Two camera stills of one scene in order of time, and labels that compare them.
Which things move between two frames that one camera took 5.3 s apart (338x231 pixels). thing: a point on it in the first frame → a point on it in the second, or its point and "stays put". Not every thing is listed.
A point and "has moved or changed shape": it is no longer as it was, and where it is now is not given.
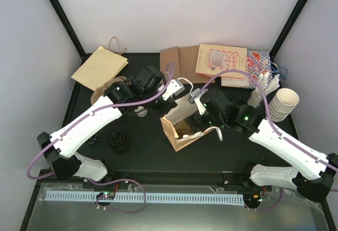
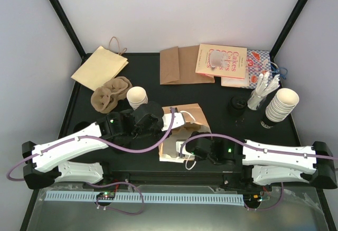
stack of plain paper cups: (282, 104) stays put
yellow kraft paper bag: (101, 68) stays put
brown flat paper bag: (184, 59) stays put
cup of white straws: (268, 85) stays put
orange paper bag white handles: (177, 125) has moved or changed shape
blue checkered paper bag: (257, 61) stays put
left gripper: (170, 104) → (158, 137)
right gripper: (202, 126) → (202, 133)
